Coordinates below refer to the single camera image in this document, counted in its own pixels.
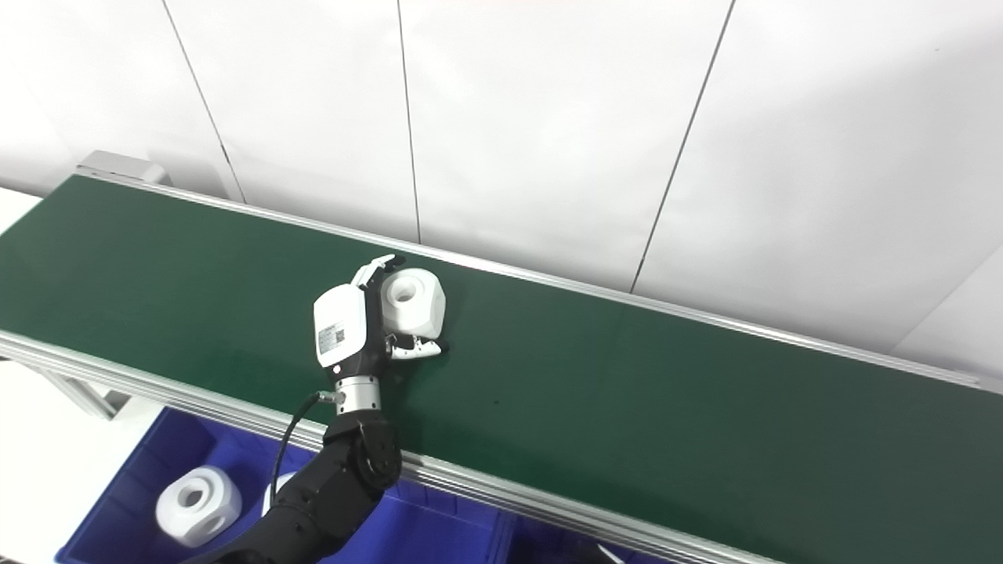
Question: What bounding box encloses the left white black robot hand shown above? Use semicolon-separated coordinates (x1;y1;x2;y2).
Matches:
313;255;444;385

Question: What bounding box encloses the white faceted block part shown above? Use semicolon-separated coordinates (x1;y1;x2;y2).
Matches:
380;268;447;340
261;470;299;518

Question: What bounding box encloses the green conveyor belt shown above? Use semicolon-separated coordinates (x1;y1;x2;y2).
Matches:
0;150;1003;564
0;175;1003;564

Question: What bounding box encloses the blue bin with white parts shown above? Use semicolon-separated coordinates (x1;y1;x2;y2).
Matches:
55;406;520;564

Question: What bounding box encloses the white block part large hole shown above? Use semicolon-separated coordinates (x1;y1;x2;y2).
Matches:
155;465;243;548

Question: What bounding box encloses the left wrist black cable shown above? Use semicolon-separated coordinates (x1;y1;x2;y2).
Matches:
269;390;346;504

